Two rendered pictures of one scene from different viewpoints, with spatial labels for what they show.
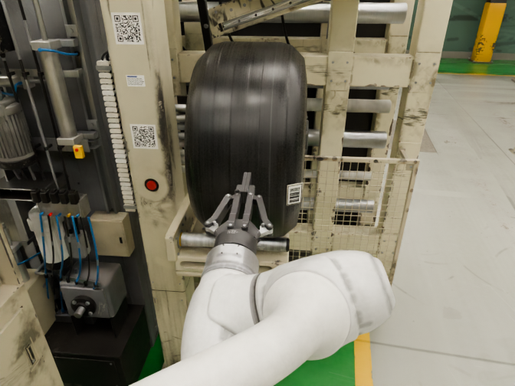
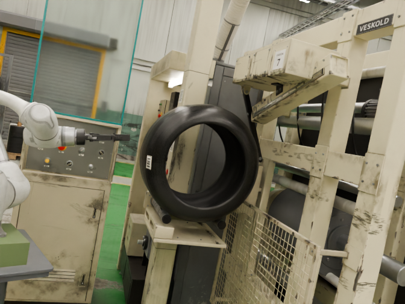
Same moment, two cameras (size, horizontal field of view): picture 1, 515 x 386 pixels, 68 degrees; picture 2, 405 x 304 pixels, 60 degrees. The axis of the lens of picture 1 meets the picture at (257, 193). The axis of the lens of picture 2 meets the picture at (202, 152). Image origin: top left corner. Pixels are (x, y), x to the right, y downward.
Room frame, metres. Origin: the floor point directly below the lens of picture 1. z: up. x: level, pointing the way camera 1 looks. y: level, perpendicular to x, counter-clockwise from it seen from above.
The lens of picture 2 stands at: (0.44, -1.64, 1.34)
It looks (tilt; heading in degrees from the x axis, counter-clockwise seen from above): 4 degrees down; 68
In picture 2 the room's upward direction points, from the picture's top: 11 degrees clockwise
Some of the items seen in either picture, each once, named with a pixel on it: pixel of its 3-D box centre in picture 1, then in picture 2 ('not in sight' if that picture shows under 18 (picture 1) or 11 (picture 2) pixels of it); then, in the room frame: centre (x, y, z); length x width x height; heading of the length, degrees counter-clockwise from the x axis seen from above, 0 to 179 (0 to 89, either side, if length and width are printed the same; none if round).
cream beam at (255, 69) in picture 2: not in sight; (278, 70); (1.40, -0.08, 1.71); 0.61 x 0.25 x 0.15; 85
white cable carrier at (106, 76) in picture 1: (122, 141); not in sight; (1.10, 0.41, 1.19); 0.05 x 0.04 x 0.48; 175
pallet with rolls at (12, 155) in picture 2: not in sight; (19, 139); (-0.33, 6.99, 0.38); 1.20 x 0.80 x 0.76; 87
